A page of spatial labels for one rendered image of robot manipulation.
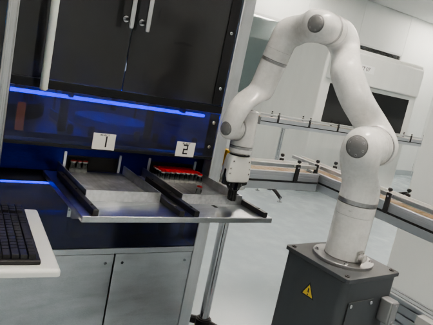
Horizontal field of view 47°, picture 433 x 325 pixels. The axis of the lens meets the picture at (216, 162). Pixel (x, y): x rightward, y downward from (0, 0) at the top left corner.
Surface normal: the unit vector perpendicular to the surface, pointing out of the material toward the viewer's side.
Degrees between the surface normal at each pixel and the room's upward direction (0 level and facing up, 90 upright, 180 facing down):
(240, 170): 91
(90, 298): 90
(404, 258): 90
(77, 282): 90
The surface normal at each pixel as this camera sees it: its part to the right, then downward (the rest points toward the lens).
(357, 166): -0.52, 0.63
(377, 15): 0.52, 0.26
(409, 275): -0.84, -0.07
